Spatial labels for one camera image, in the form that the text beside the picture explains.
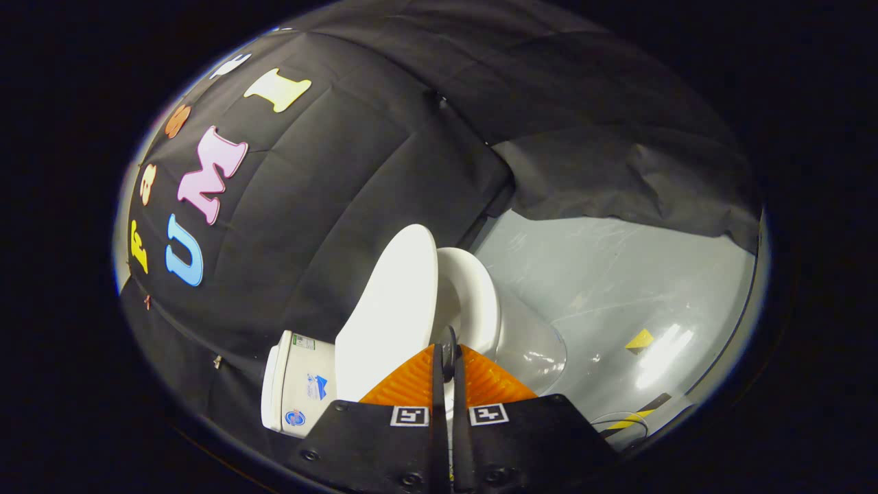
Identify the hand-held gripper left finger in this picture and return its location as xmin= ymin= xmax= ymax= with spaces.
xmin=287 ymin=343 xmax=450 ymax=494

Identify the black yellow striped tape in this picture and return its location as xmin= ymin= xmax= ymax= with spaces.
xmin=600 ymin=392 xmax=673 ymax=440

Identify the black backdrop cloth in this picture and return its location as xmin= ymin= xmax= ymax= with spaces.
xmin=113 ymin=0 xmax=762 ymax=454

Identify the thin floor cable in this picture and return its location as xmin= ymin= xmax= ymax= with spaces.
xmin=590 ymin=410 xmax=650 ymax=448

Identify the white toilet tank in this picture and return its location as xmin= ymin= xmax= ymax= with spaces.
xmin=261 ymin=330 xmax=338 ymax=440

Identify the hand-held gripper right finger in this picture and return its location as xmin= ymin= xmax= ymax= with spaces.
xmin=451 ymin=343 xmax=619 ymax=494

